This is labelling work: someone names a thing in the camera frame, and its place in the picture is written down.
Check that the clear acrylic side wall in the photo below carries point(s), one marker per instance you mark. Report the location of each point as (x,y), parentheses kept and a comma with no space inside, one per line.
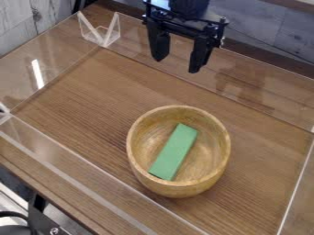
(105,205)

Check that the clear acrylic corner bracket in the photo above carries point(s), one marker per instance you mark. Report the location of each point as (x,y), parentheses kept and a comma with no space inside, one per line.
(100,35)

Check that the green rectangular stick block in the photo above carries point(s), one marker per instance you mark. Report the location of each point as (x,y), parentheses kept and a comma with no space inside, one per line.
(173,152)

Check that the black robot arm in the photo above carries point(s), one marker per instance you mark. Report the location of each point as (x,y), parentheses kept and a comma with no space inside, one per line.
(172,29)

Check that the black table leg clamp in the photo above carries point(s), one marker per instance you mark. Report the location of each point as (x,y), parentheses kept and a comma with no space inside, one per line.
(37,223)

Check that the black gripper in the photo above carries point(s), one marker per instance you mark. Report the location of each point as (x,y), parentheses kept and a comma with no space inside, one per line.
(192,17)

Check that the wooden bowl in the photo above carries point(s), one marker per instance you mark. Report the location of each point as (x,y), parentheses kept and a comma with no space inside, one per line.
(207,158)

